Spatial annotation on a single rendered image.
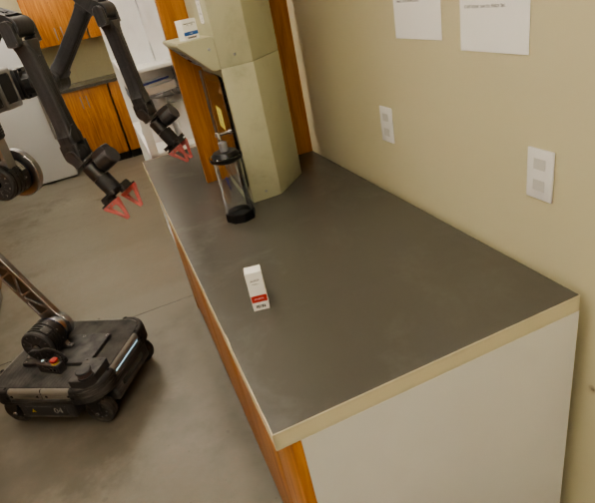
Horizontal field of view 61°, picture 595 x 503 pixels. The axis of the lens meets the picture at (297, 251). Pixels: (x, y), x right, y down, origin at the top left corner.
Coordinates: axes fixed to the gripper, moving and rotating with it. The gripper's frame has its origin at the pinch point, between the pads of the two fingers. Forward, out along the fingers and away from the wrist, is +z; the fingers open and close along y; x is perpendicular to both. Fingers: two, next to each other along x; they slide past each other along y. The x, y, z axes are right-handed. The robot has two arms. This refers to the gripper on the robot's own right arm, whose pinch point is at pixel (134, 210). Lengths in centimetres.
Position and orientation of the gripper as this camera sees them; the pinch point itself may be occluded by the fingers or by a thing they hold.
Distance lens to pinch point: 177.5
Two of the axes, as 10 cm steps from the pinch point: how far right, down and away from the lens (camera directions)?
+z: 6.4, 7.1, 2.9
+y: 1.8, -5.0, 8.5
